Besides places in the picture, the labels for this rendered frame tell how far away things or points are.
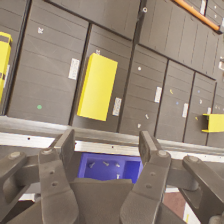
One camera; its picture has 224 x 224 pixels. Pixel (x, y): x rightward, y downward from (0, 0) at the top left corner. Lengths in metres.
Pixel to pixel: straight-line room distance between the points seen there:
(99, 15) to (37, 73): 0.23
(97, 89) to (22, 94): 0.17
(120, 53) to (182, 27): 0.27
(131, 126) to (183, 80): 0.27
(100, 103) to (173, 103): 0.29
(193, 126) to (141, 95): 0.28
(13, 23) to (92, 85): 0.21
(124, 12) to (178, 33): 0.22
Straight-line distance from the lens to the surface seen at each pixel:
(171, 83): 0.60
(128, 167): 0.66
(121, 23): 0.51
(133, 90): 0.49
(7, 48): 0.39
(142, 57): 0.53
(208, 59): 0.76
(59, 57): 0.43
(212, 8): 0.85
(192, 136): 0.70
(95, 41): 0.46
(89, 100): 0.39
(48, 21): 0.45
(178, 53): 0.63
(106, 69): 0.42
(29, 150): 0.55
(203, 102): 0.73
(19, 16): 0.45
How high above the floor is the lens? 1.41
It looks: 64 degrees down
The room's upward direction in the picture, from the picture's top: 96 degrees clockwise
